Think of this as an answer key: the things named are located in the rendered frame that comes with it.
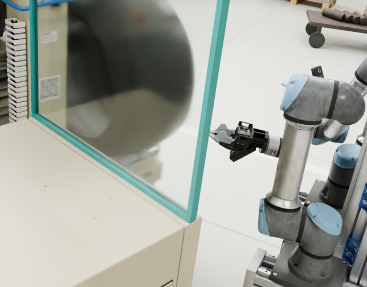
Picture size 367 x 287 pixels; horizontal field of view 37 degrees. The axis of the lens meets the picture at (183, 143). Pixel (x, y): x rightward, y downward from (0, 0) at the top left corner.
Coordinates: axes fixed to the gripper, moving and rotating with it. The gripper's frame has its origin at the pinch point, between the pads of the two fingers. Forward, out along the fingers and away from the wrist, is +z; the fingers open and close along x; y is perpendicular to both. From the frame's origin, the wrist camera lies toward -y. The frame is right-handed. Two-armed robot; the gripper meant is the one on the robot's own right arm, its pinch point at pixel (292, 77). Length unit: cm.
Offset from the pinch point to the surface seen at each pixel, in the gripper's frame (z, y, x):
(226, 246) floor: 16, 105, -17
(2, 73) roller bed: 41, -21, -115
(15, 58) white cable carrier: 0, -44, -125
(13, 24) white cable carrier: 0, -53, -123
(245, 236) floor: 17, 107, -1
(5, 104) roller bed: 40, -9, -116
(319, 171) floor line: 42, 121, 99
